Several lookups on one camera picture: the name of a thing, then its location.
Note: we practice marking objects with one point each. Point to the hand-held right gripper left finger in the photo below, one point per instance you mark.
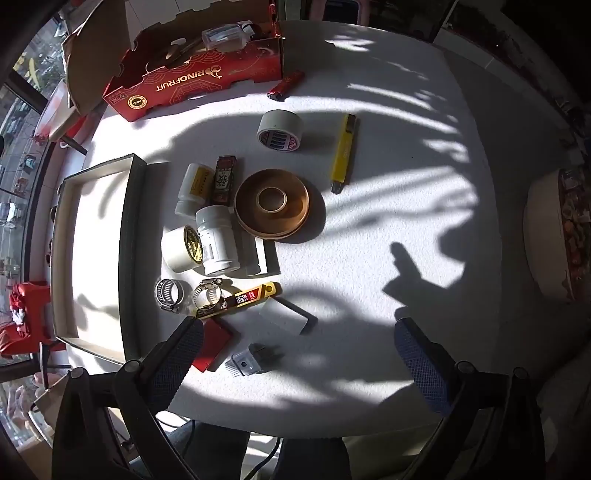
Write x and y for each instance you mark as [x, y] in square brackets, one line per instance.
[178, 360]

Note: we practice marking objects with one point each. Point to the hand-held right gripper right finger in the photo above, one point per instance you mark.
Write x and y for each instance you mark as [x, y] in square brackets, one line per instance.
[420, 364]

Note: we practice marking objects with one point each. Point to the white power adapter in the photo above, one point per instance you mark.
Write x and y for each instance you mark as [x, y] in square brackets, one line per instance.
[247, 360]

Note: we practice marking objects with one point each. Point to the white tape roll gold label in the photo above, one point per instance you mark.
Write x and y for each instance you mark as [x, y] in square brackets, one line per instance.
[175, 247]

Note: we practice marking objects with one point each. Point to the large white bottle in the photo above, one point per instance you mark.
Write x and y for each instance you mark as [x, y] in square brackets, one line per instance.
[217, 240]

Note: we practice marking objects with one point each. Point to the grey tray box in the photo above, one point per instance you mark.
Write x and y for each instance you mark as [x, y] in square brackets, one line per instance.
[92, 240]

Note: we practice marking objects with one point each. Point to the white bottle yellow label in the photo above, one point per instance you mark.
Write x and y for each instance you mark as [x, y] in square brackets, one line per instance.
[194, 189]

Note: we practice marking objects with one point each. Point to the small red patterned box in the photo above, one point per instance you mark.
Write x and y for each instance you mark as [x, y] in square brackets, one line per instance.
[224, 180]

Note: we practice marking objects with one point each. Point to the brown round dish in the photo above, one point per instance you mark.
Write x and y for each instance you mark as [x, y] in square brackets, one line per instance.
[295, 207]

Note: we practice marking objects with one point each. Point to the yellow utility knife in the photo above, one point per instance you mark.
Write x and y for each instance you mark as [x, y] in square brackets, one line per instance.
[342, 152]

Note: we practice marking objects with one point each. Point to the yellow black blade pack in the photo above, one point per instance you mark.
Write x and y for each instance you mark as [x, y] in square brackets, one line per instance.
[240, 299]

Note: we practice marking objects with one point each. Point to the white flat box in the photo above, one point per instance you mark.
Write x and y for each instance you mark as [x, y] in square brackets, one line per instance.
[284, 316]

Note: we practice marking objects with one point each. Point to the red plastic stool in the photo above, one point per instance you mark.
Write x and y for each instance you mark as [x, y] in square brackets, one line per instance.
[27, 304]

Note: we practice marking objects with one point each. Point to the beige round basket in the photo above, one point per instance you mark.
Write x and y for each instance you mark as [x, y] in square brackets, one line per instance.
[545, 230]

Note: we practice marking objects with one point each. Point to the beige chair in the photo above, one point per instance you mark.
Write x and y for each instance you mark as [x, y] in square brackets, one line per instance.
[64, 131]

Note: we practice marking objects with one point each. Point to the white tape roll striped core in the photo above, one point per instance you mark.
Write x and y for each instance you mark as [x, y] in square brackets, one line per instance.
[281, 122]

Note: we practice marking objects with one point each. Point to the red cardboard box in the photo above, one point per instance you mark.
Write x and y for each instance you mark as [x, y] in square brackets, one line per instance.
[217, 74]

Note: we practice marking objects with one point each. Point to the red lighter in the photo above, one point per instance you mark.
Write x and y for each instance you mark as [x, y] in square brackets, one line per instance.
[286, 85]

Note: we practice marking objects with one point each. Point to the clear plastic container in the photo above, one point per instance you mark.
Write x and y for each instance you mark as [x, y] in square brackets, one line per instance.
[226, 34]

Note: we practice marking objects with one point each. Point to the pink plastic stool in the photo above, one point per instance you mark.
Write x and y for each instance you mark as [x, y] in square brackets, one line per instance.
[362, 11]

